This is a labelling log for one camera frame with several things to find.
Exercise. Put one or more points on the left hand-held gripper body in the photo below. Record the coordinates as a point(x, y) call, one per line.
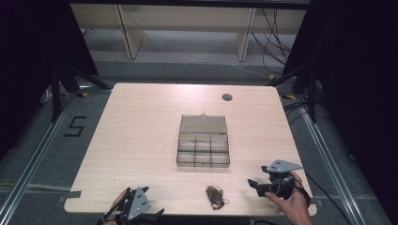
point(138, 203)

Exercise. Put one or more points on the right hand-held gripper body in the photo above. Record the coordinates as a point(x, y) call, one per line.
point(281, 166)

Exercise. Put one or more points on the person's left hand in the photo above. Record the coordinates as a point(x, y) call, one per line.
point(117, 200)

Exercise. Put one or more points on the person's right hand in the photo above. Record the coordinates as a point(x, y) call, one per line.
point(295, 212)

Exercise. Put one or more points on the clear plastic compartment box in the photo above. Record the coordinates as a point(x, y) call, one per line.
point(202, 146)

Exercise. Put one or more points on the grey tape strip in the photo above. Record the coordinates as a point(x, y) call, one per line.
point(70, 195)

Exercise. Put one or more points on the black metal stand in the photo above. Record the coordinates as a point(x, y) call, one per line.
point(56, 93)
point(311, 93)

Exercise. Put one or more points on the black curtain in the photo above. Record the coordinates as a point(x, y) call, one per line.
point(31, 47)
point(359, 78)

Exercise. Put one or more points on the metal floor rail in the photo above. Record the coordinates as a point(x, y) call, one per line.
point(331, 162)
point(34, 159)

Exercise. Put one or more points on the light wooden desk frame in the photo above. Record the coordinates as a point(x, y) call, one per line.
point(187, 18)

